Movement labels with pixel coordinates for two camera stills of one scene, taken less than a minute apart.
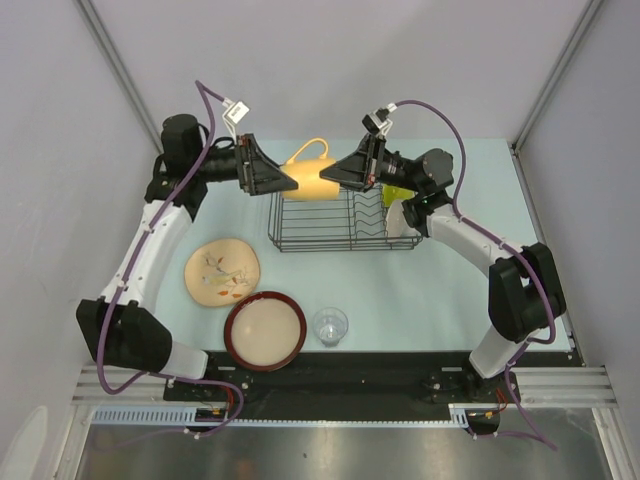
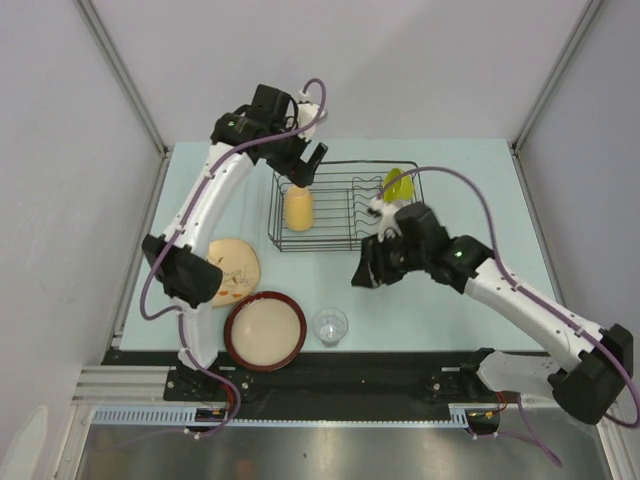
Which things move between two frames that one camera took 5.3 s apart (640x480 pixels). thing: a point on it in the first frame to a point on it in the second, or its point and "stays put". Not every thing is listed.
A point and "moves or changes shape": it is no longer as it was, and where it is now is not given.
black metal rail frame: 348,385 stays put
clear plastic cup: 329,325 stays put
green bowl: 391,193 stays put
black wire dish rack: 353,223 stays put
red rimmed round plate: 264,331 stays put
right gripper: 356,170 to 383,273
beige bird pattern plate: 222,272 stays put
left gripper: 261,175 to 299,174
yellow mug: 306,173 moves or changes shape
